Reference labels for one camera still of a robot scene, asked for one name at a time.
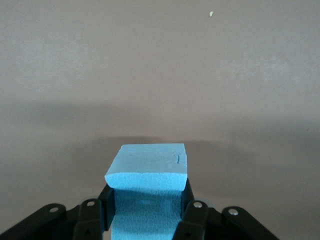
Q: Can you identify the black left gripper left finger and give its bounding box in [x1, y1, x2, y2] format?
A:
[0, 186, 116, 240]

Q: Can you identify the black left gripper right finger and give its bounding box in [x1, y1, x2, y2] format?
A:
[172, 179, 279, 240]

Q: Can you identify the light blue foam block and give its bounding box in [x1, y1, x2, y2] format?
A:
[103, 142, 189, 240]

